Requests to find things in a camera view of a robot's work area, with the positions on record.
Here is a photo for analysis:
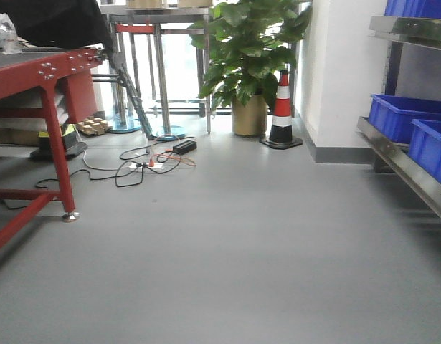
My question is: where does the blue bin near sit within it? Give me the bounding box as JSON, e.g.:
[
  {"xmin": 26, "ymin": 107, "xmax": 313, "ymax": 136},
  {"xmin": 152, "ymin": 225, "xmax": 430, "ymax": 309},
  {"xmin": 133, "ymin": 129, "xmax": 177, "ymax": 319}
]
[{"xmin": 408, "ymin": 119, "xmax": 441, "ymax": 183}]

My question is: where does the steel shelf rack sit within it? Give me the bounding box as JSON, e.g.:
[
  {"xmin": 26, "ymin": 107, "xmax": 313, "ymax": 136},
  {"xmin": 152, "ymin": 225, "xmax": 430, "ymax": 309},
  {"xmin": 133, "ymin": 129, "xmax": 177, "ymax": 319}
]
[{"xmin": 357, "ymin": 16, "xmax": 441, "ymax": 219}]

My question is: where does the blue bin far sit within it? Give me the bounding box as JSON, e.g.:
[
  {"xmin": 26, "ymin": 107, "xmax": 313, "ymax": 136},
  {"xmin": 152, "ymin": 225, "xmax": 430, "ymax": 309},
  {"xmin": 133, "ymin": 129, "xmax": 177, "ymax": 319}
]
[{"xmin": 369, "ymin": 94, "xmax": 441, "ymax": 144}]

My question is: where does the green potted plant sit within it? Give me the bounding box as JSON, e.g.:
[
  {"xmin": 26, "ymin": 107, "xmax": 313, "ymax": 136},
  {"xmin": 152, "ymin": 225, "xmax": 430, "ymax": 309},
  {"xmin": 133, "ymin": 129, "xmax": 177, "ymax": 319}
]
[{"xmin": 191, "ymin": 0, "xmax": 313, "ymax": 109}]

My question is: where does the black power adapter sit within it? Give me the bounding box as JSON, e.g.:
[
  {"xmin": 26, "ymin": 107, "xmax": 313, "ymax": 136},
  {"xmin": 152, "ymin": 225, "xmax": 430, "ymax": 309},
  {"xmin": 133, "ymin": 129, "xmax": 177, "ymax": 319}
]
[{"xmin": 171, "ymin": 140, "xmax": 197, "ymax": 156}]

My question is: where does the blue bin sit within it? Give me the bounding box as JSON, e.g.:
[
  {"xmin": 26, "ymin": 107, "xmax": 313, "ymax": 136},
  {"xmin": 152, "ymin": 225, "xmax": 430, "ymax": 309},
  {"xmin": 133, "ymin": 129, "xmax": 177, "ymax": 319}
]
[
  {"xmin": 408, "ymin": 119, "xmax": 441, "ymax": 183},
  {"xmin": 369, "ymin": 94, "xmax": 441, "ymax": 144}
]

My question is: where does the white power strip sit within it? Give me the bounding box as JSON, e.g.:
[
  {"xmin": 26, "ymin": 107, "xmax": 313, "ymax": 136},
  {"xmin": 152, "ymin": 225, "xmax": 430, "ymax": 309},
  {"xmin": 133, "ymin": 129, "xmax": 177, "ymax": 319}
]
[{"xmin": 128, "ymin": 162, "xmax": 164, "ymax": 171}]

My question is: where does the black cloth cover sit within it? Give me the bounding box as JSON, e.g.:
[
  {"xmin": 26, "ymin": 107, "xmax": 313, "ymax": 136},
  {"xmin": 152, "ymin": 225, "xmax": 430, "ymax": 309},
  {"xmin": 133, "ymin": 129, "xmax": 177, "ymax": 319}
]
[{"xmin": 0, "ymin": 0, "xmax": 113, "ymax": 51}]

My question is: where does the gold plant pot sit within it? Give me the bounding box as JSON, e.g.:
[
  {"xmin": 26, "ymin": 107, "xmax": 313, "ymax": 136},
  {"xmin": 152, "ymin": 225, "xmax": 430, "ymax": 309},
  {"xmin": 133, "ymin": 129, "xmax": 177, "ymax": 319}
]
[{"xmin": 232, "ymin": 95, "xmax": 268, "ymax": 137}]

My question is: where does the steel table with legs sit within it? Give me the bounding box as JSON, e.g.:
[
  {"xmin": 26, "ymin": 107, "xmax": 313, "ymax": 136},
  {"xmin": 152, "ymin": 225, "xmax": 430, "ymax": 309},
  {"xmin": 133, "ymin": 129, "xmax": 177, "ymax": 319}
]
[{"xmin": 99, "ymin": 4, "xmax": 210, "ymax": 142}]

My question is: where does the red metal workbench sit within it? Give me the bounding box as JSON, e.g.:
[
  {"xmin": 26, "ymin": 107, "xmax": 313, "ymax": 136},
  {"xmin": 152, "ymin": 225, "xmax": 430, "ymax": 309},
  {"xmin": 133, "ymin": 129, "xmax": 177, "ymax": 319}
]
[{"xmin": 0, "ymin": 47, "xmax": 104, "ymax": 249}]

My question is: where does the orange white traffic cone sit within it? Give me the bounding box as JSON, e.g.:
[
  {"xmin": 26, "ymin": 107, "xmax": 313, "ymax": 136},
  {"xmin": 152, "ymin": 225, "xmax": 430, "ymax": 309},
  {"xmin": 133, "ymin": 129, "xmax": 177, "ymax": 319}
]
[{"xmin": 260, "ymin": 70, "xmax": 303, "ymax": 150}]

